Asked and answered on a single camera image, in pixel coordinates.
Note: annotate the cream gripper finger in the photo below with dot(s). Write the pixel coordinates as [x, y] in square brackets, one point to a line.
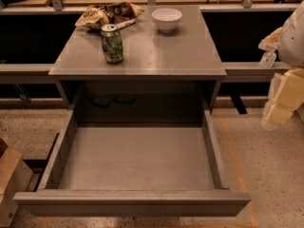
[270, 42]
[286, 95]

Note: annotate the green soda can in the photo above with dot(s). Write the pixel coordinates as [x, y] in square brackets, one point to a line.
[112, 44]

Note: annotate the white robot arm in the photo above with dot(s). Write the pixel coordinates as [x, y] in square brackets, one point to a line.
[290, 49]

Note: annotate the grey drawer cabinet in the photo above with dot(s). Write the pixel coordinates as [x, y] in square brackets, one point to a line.
[163, 77]

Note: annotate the grey open top drawer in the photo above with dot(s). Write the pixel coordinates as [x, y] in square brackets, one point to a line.
[128, 171]

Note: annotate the white ceramic bowl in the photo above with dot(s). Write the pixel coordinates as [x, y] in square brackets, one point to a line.
[166, 20]

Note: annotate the brown chip bag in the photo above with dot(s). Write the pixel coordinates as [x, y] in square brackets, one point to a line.
[120, 14]

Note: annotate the brown cardboard box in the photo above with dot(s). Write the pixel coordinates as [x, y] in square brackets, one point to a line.
[14, 177]

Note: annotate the grey metal rail frame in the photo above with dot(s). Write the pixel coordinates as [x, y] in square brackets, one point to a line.
[43, 69]

